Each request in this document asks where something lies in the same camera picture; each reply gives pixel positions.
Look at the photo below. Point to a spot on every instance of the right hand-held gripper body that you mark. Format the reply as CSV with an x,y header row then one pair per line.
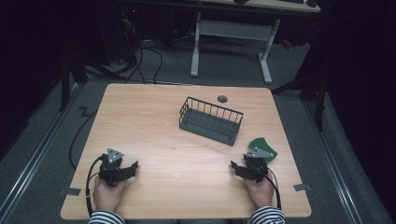
x,y
257,166

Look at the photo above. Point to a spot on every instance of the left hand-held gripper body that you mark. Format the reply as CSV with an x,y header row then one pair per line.
x,y
110,169

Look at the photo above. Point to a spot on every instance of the green sheet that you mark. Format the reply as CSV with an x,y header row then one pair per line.
x,y
261,143

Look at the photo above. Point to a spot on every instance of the person's right hand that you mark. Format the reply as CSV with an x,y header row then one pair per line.
x,y
261,193

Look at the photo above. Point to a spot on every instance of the person's left hand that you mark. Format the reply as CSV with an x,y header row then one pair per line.
x,y
107,196

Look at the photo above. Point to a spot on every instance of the grey tape piece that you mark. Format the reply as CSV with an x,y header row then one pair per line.
x,y
302,187
71,191

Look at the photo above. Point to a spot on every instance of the grey round table grommet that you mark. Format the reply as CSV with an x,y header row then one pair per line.
x,y
222,99

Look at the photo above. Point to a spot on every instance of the black stand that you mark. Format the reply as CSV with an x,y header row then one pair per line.
x,y
70,77
314,93

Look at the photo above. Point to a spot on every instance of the black computer tower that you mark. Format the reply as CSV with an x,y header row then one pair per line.
x,y
120,31

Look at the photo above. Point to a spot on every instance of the white-framed wooden desk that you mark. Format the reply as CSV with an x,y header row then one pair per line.
x,y
236,29

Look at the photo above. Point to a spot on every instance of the black computer mouse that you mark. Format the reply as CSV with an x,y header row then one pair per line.
x,y
312,2

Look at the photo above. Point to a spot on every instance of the metal floor rail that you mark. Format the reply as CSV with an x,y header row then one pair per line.
x,y
336,168
34,155

